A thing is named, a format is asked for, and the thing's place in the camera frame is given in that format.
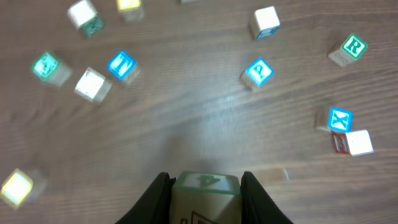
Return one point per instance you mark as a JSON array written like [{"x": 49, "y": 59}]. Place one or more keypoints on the blue X block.
[{"x": 331, "y": 118}]

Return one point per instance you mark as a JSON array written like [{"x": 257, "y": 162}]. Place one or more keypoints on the yellow block front left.
[{"x": 23, "y": 186}]

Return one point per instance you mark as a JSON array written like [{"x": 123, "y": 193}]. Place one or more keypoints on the plain picture block left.
[{"x": 93, "y": 86}]

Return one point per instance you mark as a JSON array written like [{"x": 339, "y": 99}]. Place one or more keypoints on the green R block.
[{"x": 348, "y": 51}]

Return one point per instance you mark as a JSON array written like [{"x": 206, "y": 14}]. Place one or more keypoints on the blue H block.
[{"x": 123, "y": 67}]

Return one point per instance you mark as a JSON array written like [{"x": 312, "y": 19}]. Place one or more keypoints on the blue P block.
[{"x": 257, "y": 74}]

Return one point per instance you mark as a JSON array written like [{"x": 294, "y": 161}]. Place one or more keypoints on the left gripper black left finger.
[{"x": 153, "y": 205}]

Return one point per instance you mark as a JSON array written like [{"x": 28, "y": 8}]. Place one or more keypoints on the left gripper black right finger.
[{"x": 257, "y": 206}]

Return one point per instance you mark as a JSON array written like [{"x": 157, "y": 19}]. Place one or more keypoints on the yellow block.
[
  {"x": 131, "y": 10},
  {"x": 23, "y": 186}
]

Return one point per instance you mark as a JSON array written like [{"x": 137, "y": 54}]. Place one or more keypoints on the blue sided block picture top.
[{"x": 264, "y": 22}]

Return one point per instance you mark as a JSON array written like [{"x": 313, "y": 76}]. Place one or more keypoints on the plain block beside X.
[{"x": 355, "y": 143}]

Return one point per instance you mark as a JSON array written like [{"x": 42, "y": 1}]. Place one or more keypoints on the yellow top block back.
[{"x": 131, "y": 10}]

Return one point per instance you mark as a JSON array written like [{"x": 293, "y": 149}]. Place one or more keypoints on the green letter block left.
[{"x": 51, "y": 70}]

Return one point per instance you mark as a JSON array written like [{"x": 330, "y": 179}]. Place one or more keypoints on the green 4 block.
[{"x": 201, "y": 198}]

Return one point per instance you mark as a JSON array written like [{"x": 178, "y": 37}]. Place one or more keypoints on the green number block top-left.
[{"x": 85, "y": 18}]

